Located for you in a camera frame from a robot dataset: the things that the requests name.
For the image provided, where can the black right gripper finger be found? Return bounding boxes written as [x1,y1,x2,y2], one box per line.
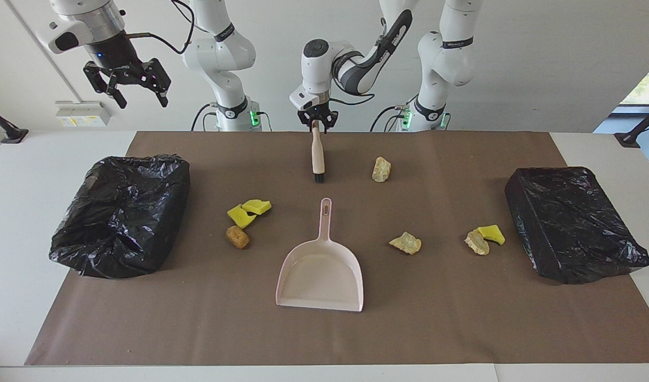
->
[143,57,172,108]
[83,61,128,109]

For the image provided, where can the beige hand brush black bristles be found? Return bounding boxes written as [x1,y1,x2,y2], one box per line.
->
[311,121,326,184]

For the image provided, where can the beige trash lump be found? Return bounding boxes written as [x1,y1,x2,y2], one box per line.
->
[389,232,422,255]
[465,229,490,256]
[372,156,392,183]

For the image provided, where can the brown oval bread lump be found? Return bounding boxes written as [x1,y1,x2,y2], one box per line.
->
[226,225,250,249]

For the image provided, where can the pink plastic dustpan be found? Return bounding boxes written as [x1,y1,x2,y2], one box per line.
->
[276,198,364,312]

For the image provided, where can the black bag lined bin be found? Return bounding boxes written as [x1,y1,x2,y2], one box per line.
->
[49,154,191,280]
[504,167,649,285]

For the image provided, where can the black stand with base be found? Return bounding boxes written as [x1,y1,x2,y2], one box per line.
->
[615,103,649,148]
[0,101,29,144]

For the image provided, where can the brown paper table mat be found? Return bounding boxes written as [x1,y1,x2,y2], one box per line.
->
[25,131,649,367]

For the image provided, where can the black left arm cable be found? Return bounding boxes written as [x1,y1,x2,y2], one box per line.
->
[327,80,376,107]

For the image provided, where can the white wall socket box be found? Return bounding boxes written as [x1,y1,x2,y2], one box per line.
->
[55,101,112,127]

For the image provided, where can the black right base cables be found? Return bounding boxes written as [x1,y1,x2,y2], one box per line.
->
[190,102,219,132]

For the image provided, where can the black base cables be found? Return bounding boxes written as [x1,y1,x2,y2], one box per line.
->
[370,93,423,132]
[190,102,219,132]

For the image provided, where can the black left base cables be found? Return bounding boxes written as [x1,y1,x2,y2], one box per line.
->
[370,93,423,132]

